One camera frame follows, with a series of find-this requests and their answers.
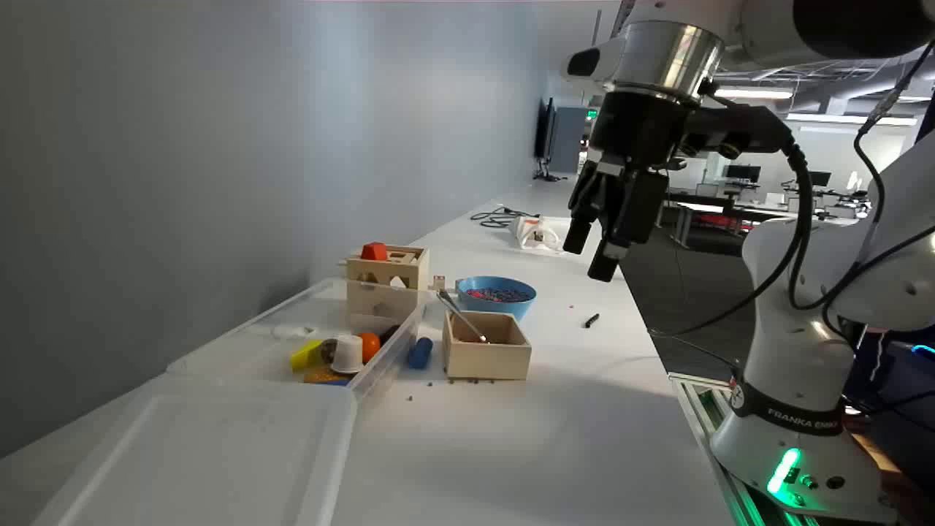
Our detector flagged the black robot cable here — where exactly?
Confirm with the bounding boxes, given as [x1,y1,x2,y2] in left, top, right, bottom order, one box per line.
[669,100,818,340]

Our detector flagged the yellow block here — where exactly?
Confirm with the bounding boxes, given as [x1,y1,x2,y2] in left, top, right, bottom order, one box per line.
[288,337,330,375]

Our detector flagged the tangled cables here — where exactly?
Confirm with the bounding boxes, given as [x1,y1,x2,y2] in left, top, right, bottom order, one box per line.
[469,204,521,233]

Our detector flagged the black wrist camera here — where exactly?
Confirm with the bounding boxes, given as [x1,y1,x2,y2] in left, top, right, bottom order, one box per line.
[682,96,796,160]

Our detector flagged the blue cylinder block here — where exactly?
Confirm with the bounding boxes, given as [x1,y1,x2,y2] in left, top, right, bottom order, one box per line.
[405,334,437,370]

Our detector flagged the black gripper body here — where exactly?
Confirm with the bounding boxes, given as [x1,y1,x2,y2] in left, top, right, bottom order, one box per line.
[589,85,707,185]

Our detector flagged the white cup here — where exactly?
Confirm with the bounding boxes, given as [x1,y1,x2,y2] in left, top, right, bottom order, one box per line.
[327,329,365,376]

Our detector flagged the black monitor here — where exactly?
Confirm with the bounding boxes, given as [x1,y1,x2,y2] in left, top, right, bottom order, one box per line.
[532,96,592,185]

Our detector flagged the small open wooden box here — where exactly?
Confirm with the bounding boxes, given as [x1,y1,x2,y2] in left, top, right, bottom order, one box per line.
[441,309,535,386]

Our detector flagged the wooden shape sorter box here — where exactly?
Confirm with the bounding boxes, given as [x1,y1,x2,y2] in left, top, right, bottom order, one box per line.
[345,242,434,321]

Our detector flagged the brown flat block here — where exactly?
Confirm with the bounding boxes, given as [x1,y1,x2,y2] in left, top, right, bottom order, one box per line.
[298,363,353,389]

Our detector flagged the blue bowl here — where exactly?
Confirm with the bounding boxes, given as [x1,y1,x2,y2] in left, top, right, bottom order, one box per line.
[453,275,540,321]

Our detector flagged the metal spoon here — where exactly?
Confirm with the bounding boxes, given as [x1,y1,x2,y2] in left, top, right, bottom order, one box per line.
[437,287,491,344]

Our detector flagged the white plastic lid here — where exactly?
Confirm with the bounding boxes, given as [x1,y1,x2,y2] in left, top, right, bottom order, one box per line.
[33,376,359,526]

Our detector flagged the metal mounting frame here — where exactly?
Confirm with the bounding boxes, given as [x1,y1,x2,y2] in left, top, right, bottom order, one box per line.
[673,375,783,526]

